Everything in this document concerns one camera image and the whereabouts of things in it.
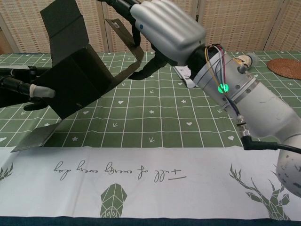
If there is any bamboo folding screen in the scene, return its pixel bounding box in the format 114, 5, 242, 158
0, 0, 301, 54

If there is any cream mayonnaise squeeze bottle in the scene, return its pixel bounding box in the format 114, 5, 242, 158
232, 53, 258, 71

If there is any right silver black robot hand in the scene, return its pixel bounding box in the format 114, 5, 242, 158
97, 0, 207, 81

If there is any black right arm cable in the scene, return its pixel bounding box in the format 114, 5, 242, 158
236, 113, 301, 153

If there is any black cardboard box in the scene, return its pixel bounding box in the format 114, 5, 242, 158
10, 0, 145, 153

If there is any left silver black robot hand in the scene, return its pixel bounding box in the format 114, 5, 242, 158
0, 65, 56, 112

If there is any white folding stand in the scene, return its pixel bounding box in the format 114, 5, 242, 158
175, 65, 197, 89

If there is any round brown woven coaster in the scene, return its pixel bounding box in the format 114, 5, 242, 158
267, 58, 301, 80

